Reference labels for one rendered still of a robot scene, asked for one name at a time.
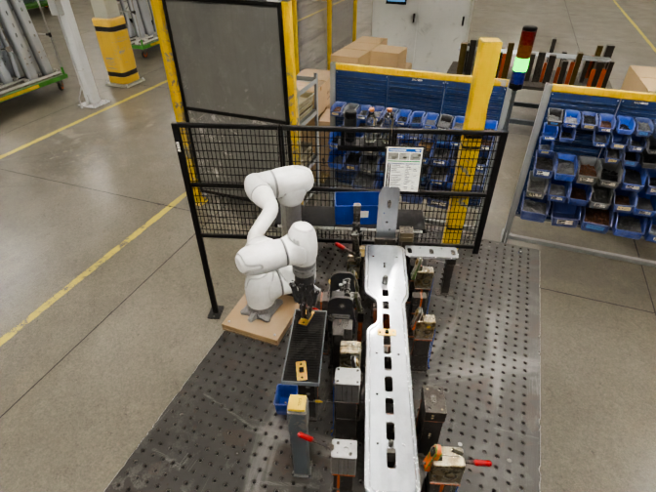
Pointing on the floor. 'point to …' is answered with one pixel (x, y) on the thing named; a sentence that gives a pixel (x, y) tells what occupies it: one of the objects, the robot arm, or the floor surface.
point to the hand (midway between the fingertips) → (306, 310)
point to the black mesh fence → (329, 180)
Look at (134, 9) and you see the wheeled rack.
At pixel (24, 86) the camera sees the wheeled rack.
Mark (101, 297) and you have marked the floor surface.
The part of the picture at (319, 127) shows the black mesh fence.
